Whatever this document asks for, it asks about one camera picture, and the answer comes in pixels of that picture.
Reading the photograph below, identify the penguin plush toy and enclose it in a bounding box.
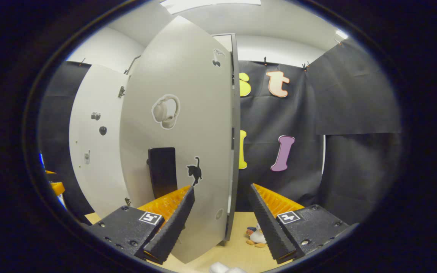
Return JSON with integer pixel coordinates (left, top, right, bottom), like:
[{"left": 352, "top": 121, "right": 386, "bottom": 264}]
[{"left": 246, "top": 224, "right": 267, "bottom": 248}]

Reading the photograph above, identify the black door handle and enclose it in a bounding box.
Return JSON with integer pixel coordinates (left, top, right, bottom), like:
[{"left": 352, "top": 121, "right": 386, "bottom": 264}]
[{"left": 148, "top": 147, "right": 177, "bottom": 199}]

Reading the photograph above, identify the white and grey cabinet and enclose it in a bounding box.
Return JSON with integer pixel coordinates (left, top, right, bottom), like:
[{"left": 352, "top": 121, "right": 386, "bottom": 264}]
[{"left": 211, "top": 33, "right": 241, "bottom": 245}]

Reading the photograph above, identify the black backdrop cloth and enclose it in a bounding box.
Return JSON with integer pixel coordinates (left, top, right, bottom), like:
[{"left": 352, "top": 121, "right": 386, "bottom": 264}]
[{"left": 38, "top": 38, "right": 401, "bottom": 224}]

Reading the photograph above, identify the white cabinet door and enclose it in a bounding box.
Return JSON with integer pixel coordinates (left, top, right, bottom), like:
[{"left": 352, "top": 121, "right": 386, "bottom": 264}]
[
  {"left": 120, "top": 15, "right": 238, "bottom": 264},
  {"left": 69, "top": 64, "right": 130, "bottom": 220}
]

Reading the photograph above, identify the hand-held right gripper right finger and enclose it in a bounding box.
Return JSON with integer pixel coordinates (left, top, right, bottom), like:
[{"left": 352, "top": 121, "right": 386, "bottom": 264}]
[{"left": 248, "top": 184, "right": 355, "bottom": 265}]

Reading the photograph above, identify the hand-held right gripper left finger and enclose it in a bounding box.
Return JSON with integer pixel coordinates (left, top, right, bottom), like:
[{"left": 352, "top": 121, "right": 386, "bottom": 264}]
[{"left": 88, "top": 185, "right": 195, "bottom": 265}]

